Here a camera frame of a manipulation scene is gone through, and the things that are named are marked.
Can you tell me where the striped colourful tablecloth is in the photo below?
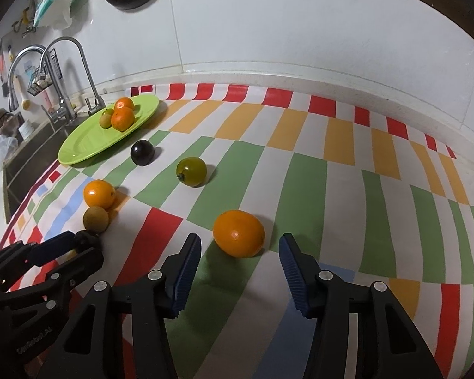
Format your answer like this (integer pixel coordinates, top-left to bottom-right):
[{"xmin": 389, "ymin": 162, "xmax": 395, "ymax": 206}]
[{"xmin": 6, "ymin": 83, "xmax": 474, "ymax": 379}]

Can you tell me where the large chrome pull-down faucet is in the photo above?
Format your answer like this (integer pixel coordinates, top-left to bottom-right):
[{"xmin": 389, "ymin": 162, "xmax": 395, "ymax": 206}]
[{"xmin": 7, "ymin": 45, "xmax": 77, "ymax": 123}]

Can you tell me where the long-handled dish brush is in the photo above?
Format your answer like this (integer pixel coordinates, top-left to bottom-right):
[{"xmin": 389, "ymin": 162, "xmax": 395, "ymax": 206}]
[{"xmin": 14, "ymin": 75, "xmax": 32, "ymax": 111}]

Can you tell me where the slender chrome faucet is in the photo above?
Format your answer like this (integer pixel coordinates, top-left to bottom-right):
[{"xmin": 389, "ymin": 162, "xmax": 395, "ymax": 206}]
[{"xmin": 39, "ymin": 36, "xmax": 107, "ymax": 117}]

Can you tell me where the green plate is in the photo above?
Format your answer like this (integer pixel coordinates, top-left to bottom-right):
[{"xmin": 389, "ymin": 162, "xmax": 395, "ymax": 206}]
[{"xmin": 58, "ymin": 94, "xmax": 160, "ymax": 166}]

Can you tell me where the black wire basket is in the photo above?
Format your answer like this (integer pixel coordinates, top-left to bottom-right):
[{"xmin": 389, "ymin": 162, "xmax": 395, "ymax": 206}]
[{"xmin": 27, "ymin": 49, "xmax": 60, "ymax": 96}]

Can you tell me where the yellow wall hook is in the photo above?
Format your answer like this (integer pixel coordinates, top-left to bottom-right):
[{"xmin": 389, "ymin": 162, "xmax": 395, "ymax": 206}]
[{"xmin": 12, "ymin": 6, "xmax": 36, "ymax": 38}]

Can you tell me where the stainless steel sink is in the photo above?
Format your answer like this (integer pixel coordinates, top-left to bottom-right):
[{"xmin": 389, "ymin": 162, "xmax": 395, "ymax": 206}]
[{"xmin": 2, "ymin": 118, "xmax": 88, "ymax": 222}]

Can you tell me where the clear plastic bag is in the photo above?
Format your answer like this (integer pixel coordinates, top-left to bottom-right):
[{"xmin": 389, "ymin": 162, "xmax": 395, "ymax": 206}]
[{"xmin": 0, "ymin": 134, "xmax": 16, "ymax": 180}]

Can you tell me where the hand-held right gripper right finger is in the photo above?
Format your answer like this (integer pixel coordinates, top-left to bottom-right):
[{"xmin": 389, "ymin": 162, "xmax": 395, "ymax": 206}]
[{"xmin": 278, "ymin": 233, "xmax": 444, "ymax": 379}]

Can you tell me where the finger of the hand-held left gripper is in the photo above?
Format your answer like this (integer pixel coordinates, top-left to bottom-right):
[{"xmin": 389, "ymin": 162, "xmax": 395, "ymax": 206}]
[
  {"xmin": 0, "ymin": 231, "xmax": 82, "ymax": 283},
  {"xmin": 0, "ymin": 246, "xmax": 104, "ymax": 312}
]

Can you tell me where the dark purple plum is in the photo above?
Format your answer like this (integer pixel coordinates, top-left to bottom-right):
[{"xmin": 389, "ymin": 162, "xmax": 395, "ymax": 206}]
[
  {"xmin": 74, "ymin": 230, "xmax": 101, "ymax": 249},
  {"xmin": 130, "ymin": 140, "xmax": 155, "ymax": 165}
]

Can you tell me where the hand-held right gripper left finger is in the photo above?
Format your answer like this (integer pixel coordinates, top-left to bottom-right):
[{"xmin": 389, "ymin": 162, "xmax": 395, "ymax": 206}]
[{"xmin": 35, "ymin": 234, "xmax": 202, "ymax": 379}]

